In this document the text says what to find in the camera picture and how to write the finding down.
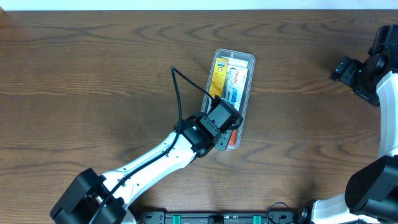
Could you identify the red Panadol Actifast box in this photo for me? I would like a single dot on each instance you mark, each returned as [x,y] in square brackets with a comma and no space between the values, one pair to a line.
[232,140]

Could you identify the white Panadol box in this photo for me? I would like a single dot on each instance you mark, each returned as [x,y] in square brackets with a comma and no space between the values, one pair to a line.
[234,85]

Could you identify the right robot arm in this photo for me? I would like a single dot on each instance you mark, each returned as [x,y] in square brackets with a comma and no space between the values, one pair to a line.
[371,193]

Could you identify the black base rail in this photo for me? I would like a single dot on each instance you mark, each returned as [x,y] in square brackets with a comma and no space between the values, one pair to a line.
[274,216]

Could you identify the yellow medicine box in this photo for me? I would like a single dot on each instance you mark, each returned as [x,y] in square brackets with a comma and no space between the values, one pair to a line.
[218,77]

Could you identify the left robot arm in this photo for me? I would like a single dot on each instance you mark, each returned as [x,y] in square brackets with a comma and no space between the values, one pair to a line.
[105,198]

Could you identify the blue fever patch box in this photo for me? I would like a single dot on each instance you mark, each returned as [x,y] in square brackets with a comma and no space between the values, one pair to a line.
[236,62]

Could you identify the clear plastic container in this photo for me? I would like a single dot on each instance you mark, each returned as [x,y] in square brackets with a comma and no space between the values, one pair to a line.
[220,53]

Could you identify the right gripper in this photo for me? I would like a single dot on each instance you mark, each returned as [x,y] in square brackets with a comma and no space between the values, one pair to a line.
[342,68]

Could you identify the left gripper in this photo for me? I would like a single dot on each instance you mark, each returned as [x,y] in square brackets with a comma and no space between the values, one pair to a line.
[223,147]

